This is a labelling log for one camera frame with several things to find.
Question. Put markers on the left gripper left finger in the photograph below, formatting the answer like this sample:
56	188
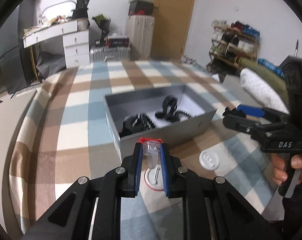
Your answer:
91	208

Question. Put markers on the black headband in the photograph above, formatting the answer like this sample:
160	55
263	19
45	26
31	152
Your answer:
136	124

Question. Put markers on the grey open storage box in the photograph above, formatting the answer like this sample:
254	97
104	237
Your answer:
149	101

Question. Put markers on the white drawer unit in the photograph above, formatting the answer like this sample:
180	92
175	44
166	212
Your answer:
76	49

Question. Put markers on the dark flower bouquet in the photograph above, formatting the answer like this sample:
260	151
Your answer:
103	23

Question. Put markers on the black bag on desk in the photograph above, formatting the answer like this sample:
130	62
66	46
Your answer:
81	10

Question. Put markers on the black claw hair clip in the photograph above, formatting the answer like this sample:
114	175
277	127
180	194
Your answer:
169	106

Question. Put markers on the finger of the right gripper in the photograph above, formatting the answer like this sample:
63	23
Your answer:
250	110
241	124

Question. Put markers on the white upright suitcase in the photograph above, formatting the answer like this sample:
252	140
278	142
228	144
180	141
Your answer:
139	30

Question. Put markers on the black red shoe box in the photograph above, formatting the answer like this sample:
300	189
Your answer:
141	8

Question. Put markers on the wooden door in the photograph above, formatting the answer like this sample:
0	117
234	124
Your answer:
172	20

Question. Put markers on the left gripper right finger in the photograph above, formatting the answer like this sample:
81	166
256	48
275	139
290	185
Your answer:
211	208

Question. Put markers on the plaid bed cover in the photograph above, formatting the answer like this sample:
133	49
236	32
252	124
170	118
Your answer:
65	135

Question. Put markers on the grey box lid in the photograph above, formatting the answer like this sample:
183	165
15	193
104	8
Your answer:
232	83

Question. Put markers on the shoe rack with shoes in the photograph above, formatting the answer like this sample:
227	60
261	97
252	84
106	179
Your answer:
231	43

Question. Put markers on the white rolled towel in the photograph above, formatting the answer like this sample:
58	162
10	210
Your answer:
261	91

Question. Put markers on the white dressing desk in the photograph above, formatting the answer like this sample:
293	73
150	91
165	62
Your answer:
60	29

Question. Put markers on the white pin badge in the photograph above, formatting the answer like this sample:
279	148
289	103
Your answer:
209	160

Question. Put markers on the dark grey refrigerator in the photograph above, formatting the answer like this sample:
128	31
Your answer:
15	59

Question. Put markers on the blue plaid cloth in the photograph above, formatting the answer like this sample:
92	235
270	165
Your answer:
272	67

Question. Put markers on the silver suitcase lying flat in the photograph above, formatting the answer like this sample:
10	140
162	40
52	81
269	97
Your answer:
106	54

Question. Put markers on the olive green roll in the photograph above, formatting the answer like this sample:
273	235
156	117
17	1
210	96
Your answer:
272	79

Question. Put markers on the black fabric under desk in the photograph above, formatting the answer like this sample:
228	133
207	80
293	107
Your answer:
49	64

